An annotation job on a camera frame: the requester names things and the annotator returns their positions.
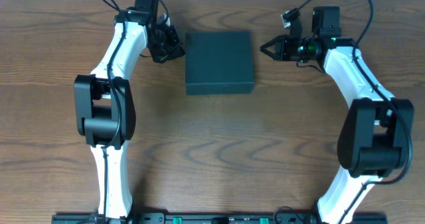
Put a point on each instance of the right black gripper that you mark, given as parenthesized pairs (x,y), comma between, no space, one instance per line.
(281,49)

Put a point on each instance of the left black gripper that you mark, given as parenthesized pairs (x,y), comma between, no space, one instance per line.
(175,48)

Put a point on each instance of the dark green gift box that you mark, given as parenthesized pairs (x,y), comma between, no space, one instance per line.
(219,63)

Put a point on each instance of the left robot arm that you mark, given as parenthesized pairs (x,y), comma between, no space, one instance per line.
(105,112)

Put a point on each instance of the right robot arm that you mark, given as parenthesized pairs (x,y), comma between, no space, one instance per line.
(375,137)

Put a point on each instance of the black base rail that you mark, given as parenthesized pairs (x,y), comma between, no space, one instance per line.
(161,218)

